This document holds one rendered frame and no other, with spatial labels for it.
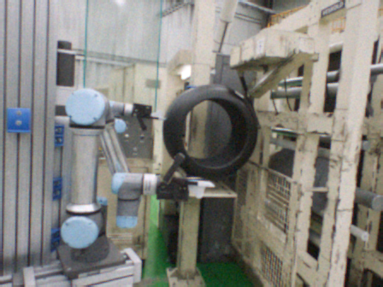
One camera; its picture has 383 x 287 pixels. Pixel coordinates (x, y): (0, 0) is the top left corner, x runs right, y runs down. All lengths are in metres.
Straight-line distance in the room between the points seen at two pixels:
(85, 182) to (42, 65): 0.50
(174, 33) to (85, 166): 11.67
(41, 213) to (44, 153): 0.25
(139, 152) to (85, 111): 1.48
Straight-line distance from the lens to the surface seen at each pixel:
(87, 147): 1.07
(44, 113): 1.34
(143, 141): 2.47
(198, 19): 2.31
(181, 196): 1.09
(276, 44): 1.77
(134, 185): 1.08
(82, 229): 1.12
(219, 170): 1.88
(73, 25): 11.35
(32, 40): 1.36
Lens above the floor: 1.32
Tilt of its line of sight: 5 degrees down
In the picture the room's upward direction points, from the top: 4 degrees clockwise
